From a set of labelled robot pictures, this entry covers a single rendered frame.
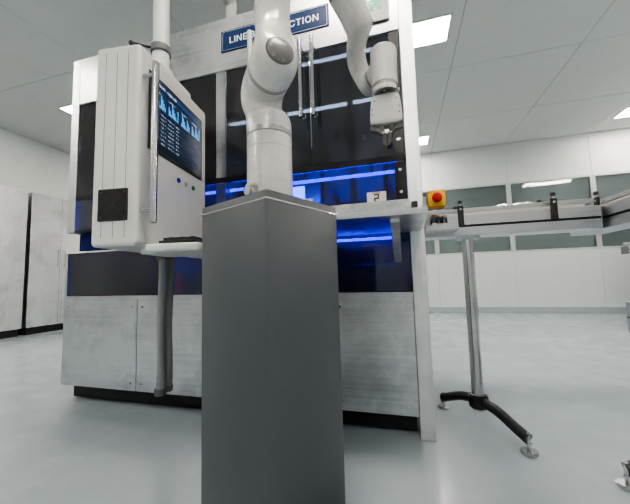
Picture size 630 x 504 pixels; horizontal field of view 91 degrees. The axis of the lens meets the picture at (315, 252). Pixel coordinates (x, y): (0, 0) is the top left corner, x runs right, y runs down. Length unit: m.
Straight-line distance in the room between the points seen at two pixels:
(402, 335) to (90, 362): 1.74
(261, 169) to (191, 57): 1.42
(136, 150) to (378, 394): 1.35
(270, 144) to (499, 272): 5.64
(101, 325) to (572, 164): 6.72
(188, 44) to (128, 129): 0.97
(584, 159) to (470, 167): 1.71
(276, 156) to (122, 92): 0.78
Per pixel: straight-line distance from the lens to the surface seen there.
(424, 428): 1.52
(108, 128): 1.42
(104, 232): 1.31
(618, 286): 6.81
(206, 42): 2.15
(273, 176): 0.79
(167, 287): 1.57
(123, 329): 2.06
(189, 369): 1.81
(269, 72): 0.88
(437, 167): 6.34
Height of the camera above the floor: 0.67
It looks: 5 degrees up
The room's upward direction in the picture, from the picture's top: 2 degrees counter-clockwise
